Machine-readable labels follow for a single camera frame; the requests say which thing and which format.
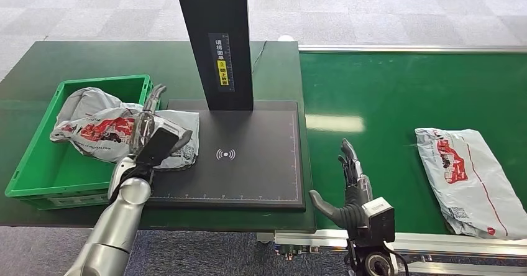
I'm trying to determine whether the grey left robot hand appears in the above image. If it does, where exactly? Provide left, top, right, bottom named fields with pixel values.
left=129, top=83, right=194, bottom=160

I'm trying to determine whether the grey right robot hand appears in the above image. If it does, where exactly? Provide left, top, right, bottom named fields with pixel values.
left=308, top=138, right=374, bottom=231

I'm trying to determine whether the grey mailer package red print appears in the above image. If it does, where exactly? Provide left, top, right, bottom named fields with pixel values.
left=49, top=86, right=201, bottom=171
left=415, top=127, right=527, bottom=241

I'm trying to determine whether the green conveyor belt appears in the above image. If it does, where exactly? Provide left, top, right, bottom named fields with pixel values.
left=299, top=52, right=527, bottom=239

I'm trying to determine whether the black inbound scanner machine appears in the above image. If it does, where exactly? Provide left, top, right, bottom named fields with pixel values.
left=146, top=0, right=307, bottom=213

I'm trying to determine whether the green plastic crate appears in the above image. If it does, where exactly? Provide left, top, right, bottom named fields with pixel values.
left=4, top=74, right=161, bottom=211

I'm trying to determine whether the dark green table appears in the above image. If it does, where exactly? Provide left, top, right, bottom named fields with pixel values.
left=0, top=40, right=318, bottom=232

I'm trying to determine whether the yellow and black column label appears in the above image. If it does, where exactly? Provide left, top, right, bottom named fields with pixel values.
left=207, top=32, right=235, bottom=93

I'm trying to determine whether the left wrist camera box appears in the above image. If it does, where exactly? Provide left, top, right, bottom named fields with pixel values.
left=134, top=126, right=180, bottom=169

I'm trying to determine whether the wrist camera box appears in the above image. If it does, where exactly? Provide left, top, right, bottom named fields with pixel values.
left=355, top=196, right=396, bottom=244
left=134, top=126, right=180, bottom=169

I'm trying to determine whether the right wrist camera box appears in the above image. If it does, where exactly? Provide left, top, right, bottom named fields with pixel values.
left=355, top=196, right=396, bottom=244

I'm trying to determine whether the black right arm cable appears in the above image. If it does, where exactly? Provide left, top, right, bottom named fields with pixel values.
left=383, top=241, right=411, bottom=276

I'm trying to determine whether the aluminium conveyor frame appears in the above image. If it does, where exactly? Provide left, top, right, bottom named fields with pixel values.
left=255, top=43, right=527, bottom=276

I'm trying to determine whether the thin black table cable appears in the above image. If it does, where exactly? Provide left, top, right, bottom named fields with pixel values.
left=251, top=40, right=268, bottom=76

